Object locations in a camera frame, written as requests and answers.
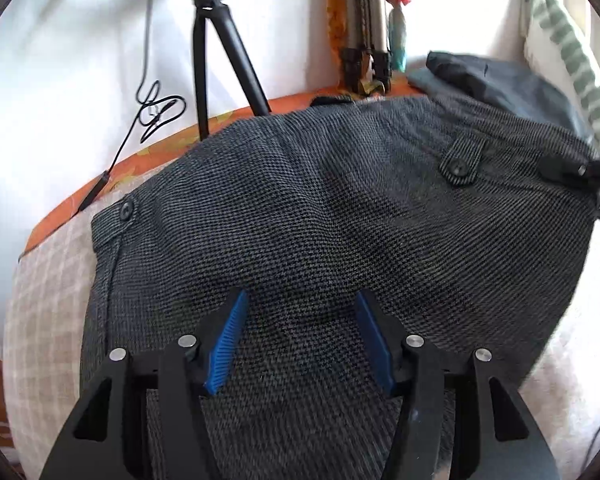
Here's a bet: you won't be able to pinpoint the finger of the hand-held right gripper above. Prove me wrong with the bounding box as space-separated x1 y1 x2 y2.
538 150 600 230

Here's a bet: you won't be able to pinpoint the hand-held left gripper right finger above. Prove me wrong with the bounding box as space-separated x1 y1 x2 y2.
355 289 563 480

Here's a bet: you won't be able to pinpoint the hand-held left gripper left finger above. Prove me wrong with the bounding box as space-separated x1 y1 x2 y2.
39 288 251 480

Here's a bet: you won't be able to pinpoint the dark grey checked pants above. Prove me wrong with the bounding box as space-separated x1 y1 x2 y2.
79 94 600 480

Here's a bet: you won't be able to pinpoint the dark folded cloth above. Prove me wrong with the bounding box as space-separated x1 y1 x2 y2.
407 50 595 147

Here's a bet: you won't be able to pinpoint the green striped white pillow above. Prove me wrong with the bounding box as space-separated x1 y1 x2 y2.
521 0 600 158

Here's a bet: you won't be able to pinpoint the beige checked blanket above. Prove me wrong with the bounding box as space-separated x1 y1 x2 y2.
2 200 106 480

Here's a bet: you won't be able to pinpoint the orange patterned bedsheet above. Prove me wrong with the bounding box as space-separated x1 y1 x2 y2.
19 87 388 261

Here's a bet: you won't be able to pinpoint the colourful hanging tassel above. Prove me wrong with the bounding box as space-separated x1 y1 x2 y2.
380 0 412 73

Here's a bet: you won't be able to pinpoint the silver folded tripod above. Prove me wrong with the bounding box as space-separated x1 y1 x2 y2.
341 0 393 96

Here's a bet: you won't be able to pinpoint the black tripod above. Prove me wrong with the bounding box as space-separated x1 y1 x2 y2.
187 0 273 142

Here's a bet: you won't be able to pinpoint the orange fluffy garland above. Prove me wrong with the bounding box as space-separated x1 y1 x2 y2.
323 0 353 68

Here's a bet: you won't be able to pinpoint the black cable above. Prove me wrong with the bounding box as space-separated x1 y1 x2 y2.
78 0 188 212

